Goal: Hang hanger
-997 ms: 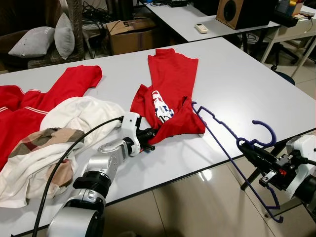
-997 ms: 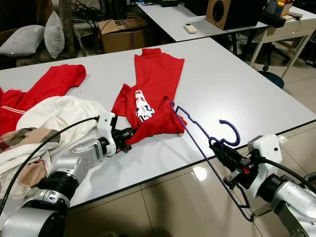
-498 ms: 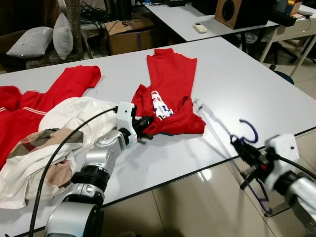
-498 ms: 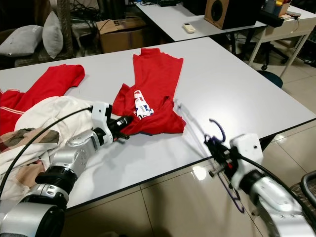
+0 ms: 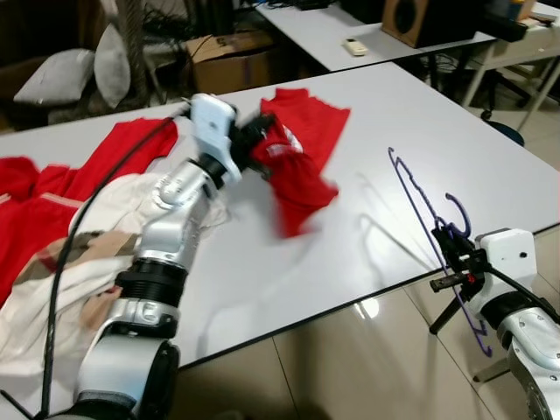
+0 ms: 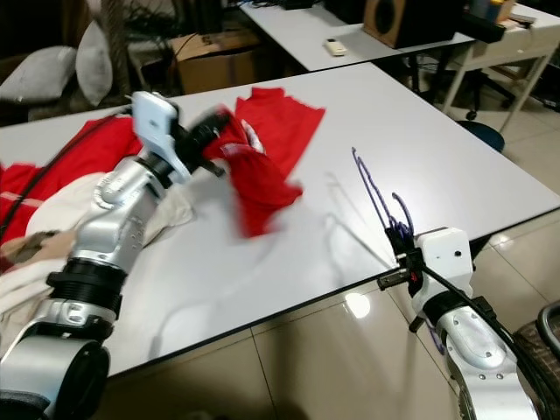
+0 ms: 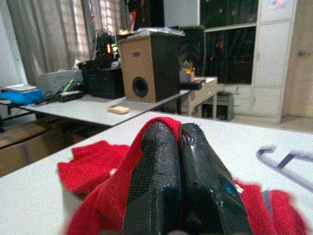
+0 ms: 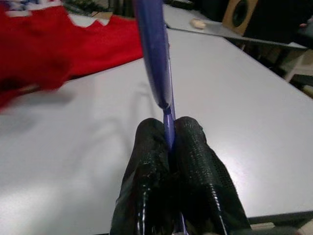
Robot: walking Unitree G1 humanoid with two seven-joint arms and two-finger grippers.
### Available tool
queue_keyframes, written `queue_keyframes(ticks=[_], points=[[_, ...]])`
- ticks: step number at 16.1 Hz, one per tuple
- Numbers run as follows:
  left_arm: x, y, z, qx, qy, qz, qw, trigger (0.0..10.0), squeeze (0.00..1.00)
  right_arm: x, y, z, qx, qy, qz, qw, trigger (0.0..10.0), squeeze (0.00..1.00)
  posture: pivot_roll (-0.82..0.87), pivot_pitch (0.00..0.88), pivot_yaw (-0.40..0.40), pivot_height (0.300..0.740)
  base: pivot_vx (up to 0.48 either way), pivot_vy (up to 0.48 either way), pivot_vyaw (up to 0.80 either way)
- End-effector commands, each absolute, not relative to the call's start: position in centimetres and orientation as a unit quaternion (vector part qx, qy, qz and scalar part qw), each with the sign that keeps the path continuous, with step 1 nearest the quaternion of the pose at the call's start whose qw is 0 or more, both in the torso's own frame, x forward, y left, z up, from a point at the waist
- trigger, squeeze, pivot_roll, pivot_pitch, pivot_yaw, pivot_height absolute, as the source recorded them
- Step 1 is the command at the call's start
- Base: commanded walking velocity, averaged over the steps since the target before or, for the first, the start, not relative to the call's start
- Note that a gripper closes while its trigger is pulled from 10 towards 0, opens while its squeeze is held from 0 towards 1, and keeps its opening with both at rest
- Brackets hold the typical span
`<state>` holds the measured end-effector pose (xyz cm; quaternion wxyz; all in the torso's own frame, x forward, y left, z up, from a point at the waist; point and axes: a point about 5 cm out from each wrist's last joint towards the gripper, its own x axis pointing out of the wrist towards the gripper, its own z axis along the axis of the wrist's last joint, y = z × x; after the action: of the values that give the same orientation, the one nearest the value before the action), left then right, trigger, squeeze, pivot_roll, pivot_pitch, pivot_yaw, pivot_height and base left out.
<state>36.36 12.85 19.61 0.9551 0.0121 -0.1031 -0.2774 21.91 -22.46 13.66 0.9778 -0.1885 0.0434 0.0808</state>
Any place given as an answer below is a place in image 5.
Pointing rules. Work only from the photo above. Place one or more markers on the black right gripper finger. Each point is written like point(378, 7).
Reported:
point(449, 283)
point(451, 245)

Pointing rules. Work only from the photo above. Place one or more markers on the purple clothes hanger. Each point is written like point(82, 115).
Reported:
point(469, 220)

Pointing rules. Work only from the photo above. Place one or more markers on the red polo shirt white logo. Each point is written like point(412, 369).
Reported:
point(302, 184)

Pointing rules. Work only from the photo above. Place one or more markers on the white shirt plaid trim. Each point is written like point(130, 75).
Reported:
point(35, 341)

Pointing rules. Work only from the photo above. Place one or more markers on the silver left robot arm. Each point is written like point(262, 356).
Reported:
point(171, 223)

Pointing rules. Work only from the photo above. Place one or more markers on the brown cardboard box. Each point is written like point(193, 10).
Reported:
point(232, 66)

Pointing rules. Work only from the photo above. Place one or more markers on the large white table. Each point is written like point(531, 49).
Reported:
point(367, 236)

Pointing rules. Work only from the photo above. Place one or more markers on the round blue stool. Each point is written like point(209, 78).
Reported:
point(507, 133)

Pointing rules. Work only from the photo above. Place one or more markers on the small white table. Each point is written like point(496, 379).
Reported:
point(324, 31)

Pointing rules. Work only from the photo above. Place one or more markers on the white remote control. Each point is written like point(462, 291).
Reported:
point(355, 46)

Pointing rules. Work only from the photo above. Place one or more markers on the wide grey pillow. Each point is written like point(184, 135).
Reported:
point(57, 77)

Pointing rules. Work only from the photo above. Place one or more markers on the wooden speaker black front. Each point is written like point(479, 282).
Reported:
point(429, 22)

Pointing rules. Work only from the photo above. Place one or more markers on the red shirt white stripes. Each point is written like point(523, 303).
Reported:
point(35, 227)

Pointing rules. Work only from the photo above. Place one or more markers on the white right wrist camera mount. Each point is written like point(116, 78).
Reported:
point(507, 258)

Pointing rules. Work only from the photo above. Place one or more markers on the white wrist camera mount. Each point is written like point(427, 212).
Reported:
point(213, 122)
point(507, 258)

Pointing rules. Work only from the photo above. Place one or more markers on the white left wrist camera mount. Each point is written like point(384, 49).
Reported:
point(213, 122)

